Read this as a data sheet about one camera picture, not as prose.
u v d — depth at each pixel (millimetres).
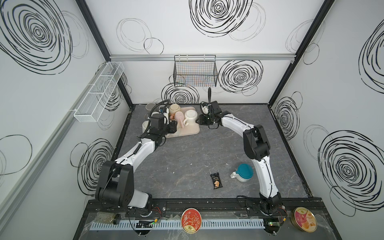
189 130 1041
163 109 753
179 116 1001
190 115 1022
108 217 680
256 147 592
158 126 666
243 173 788
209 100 816
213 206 754
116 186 423
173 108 1053
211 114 828
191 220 677
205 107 937
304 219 680
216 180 821
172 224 642
